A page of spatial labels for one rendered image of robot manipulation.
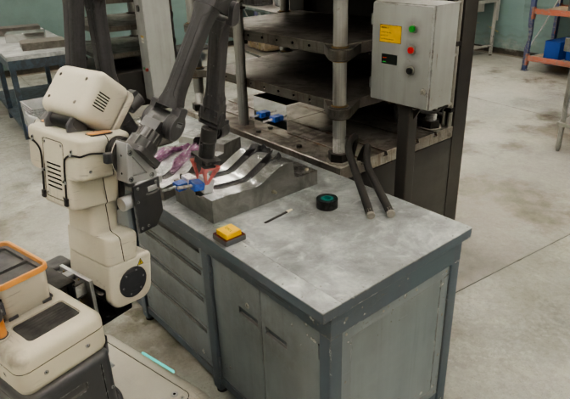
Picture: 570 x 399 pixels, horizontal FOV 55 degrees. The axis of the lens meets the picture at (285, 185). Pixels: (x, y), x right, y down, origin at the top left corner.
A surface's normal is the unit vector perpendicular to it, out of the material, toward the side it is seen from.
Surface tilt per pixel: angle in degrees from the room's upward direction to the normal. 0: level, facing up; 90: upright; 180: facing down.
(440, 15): 90
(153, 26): 90
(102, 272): 82
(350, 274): 0
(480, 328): 1
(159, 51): 90
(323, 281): 0
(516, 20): 90
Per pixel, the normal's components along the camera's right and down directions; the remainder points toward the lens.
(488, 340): -0.02, -0.91
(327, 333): -0.76, 0.29
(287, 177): 0.65, 0.29
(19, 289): 0.80, 0.26
